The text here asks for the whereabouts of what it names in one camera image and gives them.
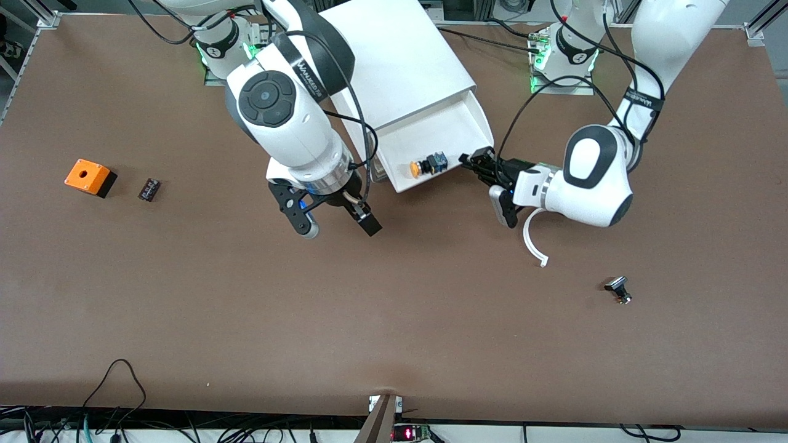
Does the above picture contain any orange button enclosure box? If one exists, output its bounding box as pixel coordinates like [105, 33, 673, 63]
[64, 159, 118, 199]

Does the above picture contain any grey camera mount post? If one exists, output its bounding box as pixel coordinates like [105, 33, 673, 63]
[354, 394, 404, 443]

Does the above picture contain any orange push button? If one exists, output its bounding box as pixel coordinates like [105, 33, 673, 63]
[409, 151, 449, 179]

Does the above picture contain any black cable on table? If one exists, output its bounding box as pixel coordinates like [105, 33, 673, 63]
[438, 22, 545, 53]

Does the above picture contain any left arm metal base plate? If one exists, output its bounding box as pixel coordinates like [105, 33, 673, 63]
[529, 28, 595, 96]

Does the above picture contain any white curved plastic arc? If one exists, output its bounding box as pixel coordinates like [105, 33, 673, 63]
[523, 208, 550, 268]

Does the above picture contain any black looped cable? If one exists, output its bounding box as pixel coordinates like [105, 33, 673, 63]
[80, 359, 148, 425]

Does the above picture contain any black knob switch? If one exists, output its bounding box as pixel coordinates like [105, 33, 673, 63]
[604, 276, 633, 305]

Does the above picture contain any device with red display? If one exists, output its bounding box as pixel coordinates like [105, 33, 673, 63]
[393, 423, 432, 442]

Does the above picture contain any aluminium frame rail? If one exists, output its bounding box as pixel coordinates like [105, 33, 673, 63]
[744, 0, 788, 47]
[0, 11, 62, 127]

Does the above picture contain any white drawer cabinet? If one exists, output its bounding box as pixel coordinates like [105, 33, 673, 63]
[317, 0, 478, 185]

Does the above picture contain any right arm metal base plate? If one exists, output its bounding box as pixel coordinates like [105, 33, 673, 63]
[204, 15, 276, 87]

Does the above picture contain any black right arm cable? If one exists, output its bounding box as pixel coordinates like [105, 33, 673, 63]
[280, 31, 379, 207]

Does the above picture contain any white drawer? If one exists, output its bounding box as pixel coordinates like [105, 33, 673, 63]
[374, 91, 495, 194]

